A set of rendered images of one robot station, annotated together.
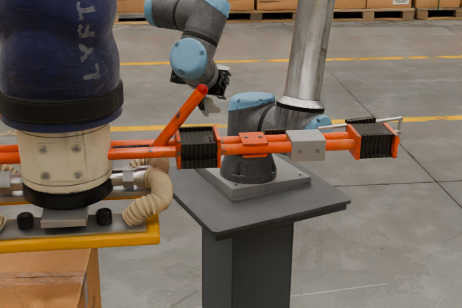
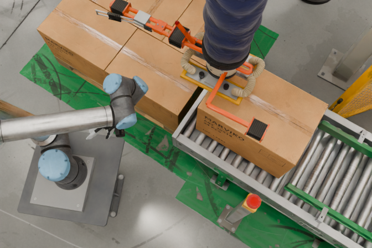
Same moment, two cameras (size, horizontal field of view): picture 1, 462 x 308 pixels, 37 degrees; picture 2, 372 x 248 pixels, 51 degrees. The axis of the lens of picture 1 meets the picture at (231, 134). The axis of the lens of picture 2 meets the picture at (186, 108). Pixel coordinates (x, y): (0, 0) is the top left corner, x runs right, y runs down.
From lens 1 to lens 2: 247 cm
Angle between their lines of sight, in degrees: 86
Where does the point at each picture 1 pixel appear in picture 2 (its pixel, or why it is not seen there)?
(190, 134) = (179, 39)
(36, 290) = (234, 79)
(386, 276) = not seen: outside the picture
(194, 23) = (130, 81)
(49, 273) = not seen: hidden behind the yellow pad
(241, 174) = (81, 163)
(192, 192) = (105, 182)
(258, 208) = (89, 145)
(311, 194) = not seen: hidden behind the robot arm
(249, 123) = (69, 154)
